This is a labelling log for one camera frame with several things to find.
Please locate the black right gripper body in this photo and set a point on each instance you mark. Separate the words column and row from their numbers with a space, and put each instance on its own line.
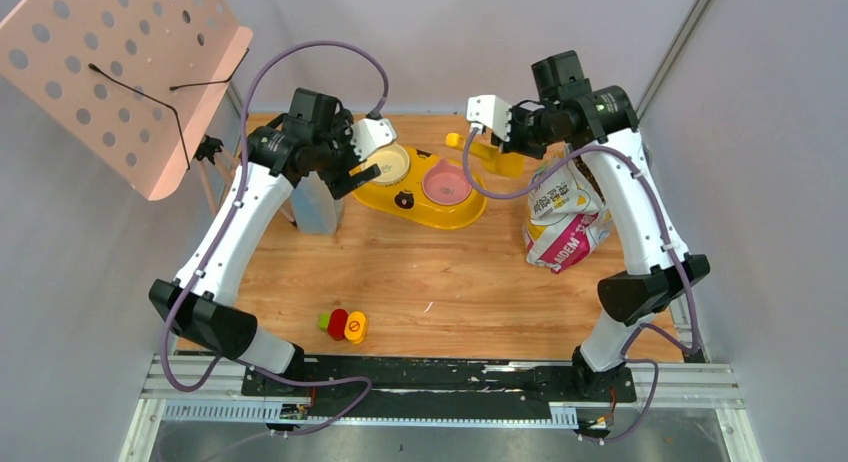
column 528, row 124

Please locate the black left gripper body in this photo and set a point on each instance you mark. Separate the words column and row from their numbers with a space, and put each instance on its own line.
column 340, row 178

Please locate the yellow plastic scoop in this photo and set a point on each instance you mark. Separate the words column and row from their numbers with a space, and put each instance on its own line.
column 509, row 165

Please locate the pet food bag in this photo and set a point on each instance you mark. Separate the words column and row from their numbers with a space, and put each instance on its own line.
column 566, row 220

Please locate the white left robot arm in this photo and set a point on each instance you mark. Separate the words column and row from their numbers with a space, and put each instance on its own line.
column 316, row 139

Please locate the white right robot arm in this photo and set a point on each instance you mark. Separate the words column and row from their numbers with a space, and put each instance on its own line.
column 601, row 128

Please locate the yellow double pet bowl tray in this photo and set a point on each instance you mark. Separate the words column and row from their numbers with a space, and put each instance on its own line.
column 407, row 200

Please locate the translucent blue plastic container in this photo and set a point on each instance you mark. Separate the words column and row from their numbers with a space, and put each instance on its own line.
column 315, row 211

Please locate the cream cat-ear bowl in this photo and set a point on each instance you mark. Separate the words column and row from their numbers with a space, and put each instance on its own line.
column 393, row 162

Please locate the pink cat-ear bowl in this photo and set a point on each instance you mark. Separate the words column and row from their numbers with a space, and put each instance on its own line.
column 446, row 184

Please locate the red yellow green toy block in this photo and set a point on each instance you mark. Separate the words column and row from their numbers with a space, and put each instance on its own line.
column 341, row 324

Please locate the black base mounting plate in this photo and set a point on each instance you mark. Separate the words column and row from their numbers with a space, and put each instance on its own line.
column 444, row 388

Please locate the pink perforated music stand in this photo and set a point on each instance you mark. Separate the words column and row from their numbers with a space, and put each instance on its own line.
column 136, row 81

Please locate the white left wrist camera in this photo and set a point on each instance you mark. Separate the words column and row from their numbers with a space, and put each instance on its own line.
column 370, row 135

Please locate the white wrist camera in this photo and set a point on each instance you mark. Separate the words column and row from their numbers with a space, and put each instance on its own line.
column 370, row 135
column 490, row 112

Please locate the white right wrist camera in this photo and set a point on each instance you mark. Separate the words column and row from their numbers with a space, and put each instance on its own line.
column 490, row 112

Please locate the aluminium frame rail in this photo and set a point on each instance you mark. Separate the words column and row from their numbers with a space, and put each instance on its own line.
column 678, row 387

